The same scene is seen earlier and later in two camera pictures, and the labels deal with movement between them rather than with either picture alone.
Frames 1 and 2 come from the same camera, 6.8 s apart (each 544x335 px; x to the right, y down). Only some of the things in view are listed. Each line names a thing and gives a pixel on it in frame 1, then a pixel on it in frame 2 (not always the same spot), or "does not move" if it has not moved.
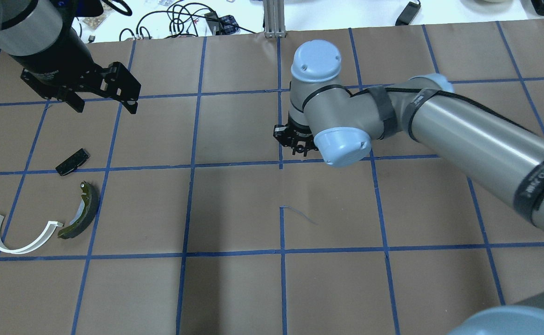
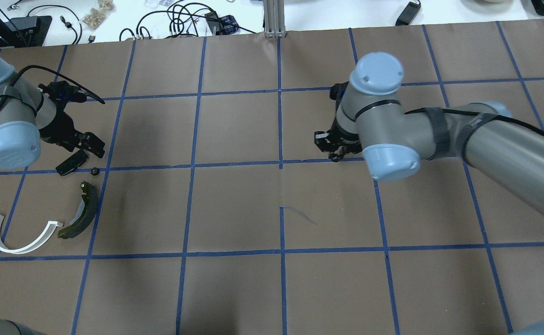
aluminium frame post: [274, 18] does not move
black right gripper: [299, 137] -> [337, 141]
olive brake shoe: [91, 195] does not move
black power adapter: [408, 14] does not move
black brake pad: [71, 164] does not move
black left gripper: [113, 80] -> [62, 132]
